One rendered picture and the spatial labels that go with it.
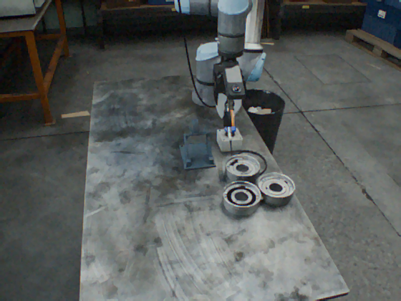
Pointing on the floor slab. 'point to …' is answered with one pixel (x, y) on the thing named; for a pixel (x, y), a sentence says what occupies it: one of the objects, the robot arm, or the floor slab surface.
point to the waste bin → (277, 104)
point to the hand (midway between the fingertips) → (228, 115)
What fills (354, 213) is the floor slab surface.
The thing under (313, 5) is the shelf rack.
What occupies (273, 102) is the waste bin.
